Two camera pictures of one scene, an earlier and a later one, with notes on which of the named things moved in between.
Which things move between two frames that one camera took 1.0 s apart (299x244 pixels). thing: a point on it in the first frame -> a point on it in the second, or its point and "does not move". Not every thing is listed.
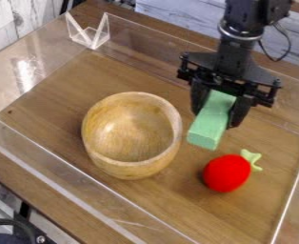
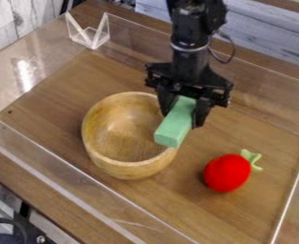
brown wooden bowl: x=131 y=131 does not move
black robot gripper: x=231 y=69 -> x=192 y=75
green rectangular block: x=211 y=122 -> x=176 y=126
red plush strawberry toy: x=228 y=172 does not move
